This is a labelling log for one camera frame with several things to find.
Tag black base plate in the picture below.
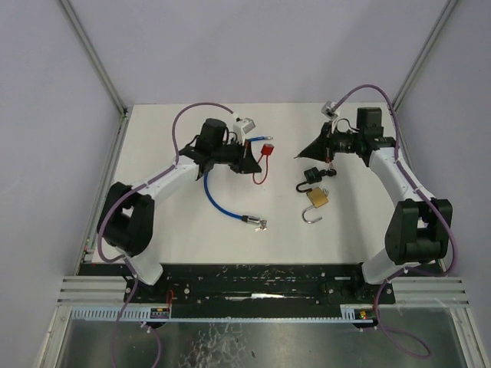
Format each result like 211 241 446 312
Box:
78 262 396 320

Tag large brass padlock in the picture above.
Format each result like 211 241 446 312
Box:
302 187 329 225

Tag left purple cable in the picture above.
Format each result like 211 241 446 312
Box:
96 101 236 368

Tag blue cable lock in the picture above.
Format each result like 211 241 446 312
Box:
203 136 272 225

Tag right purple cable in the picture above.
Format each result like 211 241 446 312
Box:
333 84 460 360

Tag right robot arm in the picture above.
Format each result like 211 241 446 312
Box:
298 102 453 284

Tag aluminium frame post right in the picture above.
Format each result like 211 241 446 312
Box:
393 0 460 111

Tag aluminium frame post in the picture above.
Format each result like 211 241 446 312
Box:
56 0 127 116
393 0 460 111

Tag purple cable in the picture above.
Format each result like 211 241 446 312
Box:
333 84 460 360
96 101 236 368

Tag red cable padlock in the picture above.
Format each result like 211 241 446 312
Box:
252 143 274 186

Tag aluminium frame post left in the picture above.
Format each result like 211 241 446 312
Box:
56 0 127 116

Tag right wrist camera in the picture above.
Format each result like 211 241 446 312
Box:
321 101 338 132

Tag black padlock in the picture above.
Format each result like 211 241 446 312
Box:
295 167 323 193

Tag black-headed keys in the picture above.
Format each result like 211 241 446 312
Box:
321 163 337 177

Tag blue lock keys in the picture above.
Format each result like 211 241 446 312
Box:
255 219 267 232

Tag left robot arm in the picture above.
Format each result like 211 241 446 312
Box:
97 118 262 286

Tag grey slotted cable duct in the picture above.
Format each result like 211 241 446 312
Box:
71 307 375 324

